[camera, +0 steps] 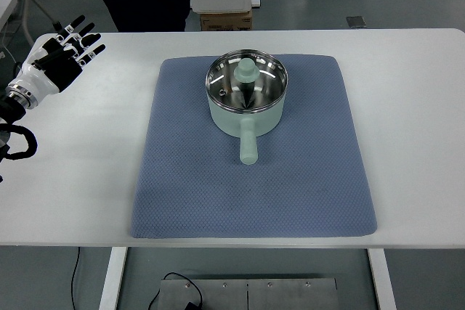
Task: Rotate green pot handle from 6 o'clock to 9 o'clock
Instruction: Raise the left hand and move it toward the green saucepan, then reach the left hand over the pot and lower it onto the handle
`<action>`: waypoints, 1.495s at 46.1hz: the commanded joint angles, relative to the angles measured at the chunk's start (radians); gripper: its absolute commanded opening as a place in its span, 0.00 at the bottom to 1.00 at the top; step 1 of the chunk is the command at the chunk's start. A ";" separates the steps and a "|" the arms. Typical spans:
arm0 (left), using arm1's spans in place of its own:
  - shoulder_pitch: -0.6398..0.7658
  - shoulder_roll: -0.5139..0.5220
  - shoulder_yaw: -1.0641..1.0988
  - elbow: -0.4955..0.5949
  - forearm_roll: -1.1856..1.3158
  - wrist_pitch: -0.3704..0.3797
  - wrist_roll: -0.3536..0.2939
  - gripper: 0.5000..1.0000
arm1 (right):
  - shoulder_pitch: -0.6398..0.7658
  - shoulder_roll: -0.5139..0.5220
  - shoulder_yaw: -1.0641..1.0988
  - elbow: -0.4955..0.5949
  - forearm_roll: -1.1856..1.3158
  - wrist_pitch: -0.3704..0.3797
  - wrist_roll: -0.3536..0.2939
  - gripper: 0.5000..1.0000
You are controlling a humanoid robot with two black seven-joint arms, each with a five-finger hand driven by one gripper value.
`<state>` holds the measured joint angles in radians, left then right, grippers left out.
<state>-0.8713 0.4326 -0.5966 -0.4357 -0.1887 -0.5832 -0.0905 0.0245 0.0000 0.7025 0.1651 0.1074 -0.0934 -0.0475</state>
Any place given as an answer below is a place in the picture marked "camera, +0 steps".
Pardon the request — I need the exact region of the blue quilted mat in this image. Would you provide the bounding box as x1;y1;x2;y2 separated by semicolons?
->
131;54;377;238

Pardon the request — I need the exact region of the right white table leg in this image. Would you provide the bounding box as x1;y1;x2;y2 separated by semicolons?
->
368;248;397;310

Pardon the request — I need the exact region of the cardboard box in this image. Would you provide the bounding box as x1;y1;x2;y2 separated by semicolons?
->
200;10;253;31

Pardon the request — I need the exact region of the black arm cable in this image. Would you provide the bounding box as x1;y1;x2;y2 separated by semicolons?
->
0;123;39;161

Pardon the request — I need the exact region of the metal base plate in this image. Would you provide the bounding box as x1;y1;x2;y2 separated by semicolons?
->
157;278;340;309

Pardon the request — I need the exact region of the green pot with handle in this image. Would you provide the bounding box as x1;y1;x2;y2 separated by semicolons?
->
207;96;285;165

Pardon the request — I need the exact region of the grey floor plate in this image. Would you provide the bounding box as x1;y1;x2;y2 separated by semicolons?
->
346;16;367;29

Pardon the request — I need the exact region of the black power cable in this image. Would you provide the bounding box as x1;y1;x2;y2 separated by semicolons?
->
70;247;204;310

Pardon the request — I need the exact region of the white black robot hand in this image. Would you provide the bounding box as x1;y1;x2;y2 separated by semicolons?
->
6;15;105;109

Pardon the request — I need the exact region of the white table leg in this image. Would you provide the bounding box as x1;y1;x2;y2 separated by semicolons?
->
98;247;128;310
368;248;397;310

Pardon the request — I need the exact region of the glass lid green knob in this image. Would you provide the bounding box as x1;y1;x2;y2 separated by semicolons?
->
205;49;288;113

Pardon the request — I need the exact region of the left white table leg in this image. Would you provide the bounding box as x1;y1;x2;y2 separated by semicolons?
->
98;247;128;310

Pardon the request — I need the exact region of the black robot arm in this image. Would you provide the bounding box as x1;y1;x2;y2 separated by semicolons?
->
0;96;26;124

